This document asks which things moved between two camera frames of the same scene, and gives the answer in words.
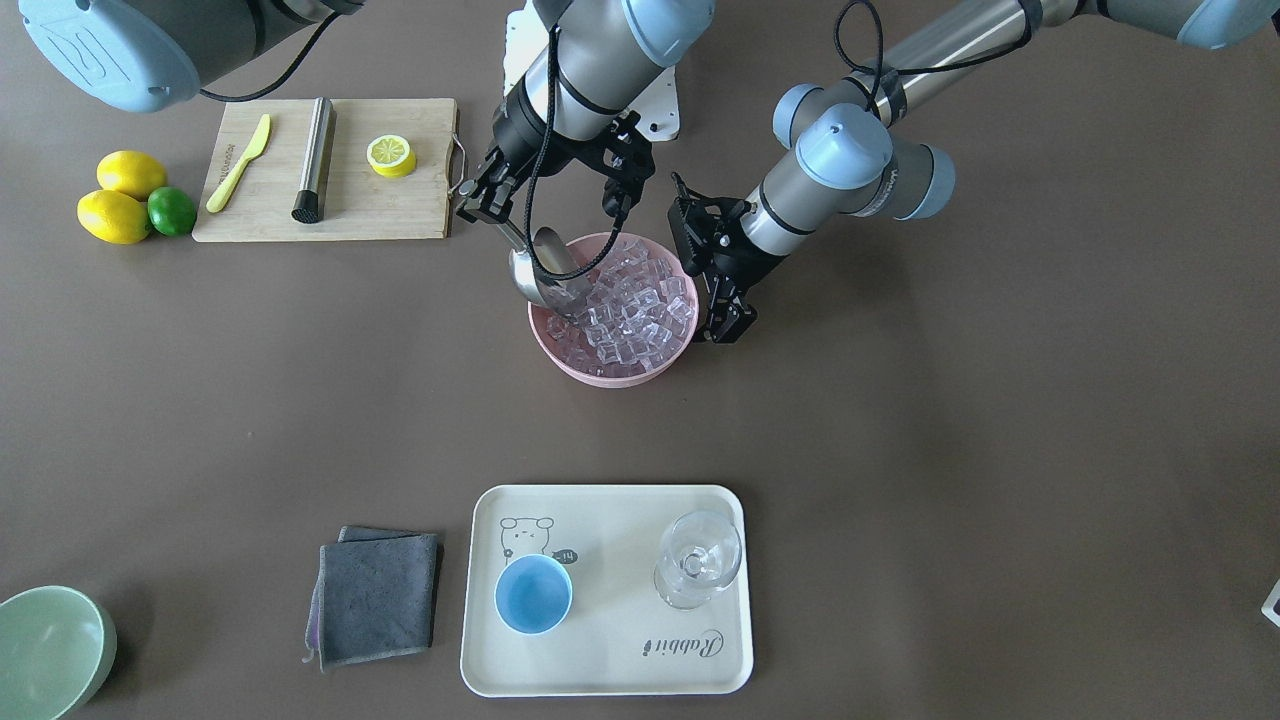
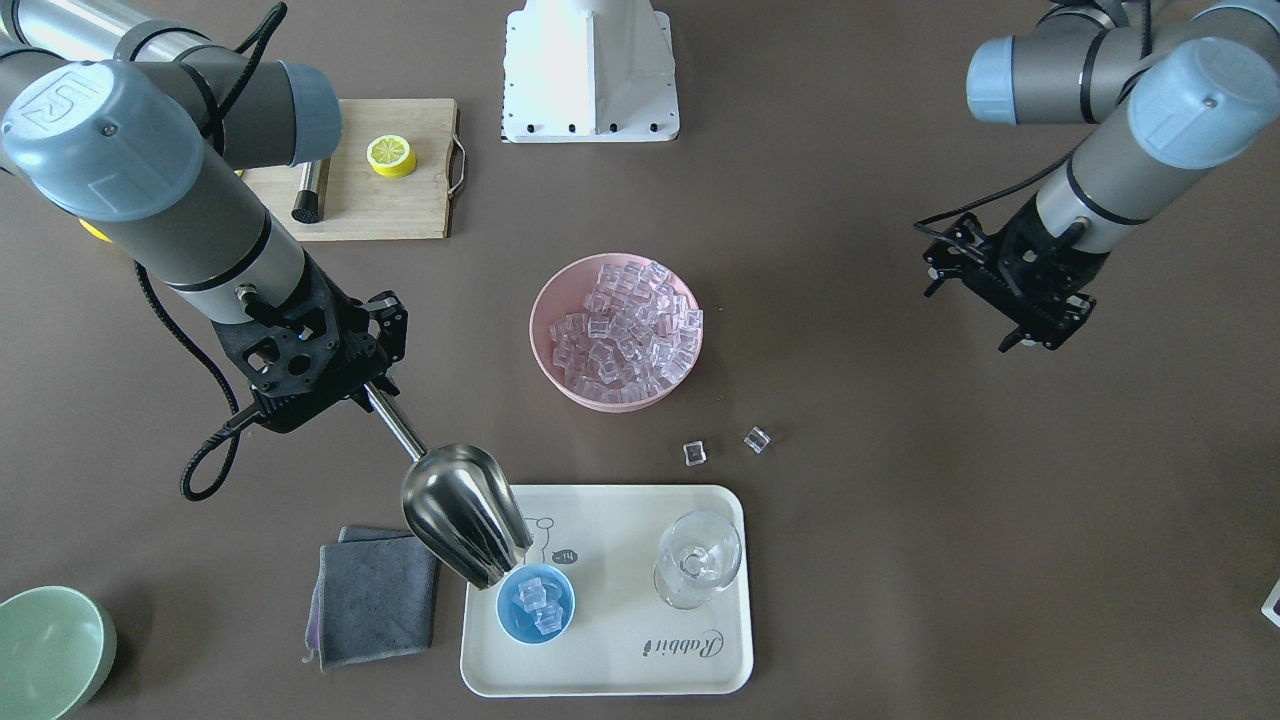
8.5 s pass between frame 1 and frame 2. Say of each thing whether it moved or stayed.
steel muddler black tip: stayed
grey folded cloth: stayed
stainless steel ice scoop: moved
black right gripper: moved
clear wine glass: stayed
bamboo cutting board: stayed
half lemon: stayed
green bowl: stayed
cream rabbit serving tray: stayed
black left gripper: moved
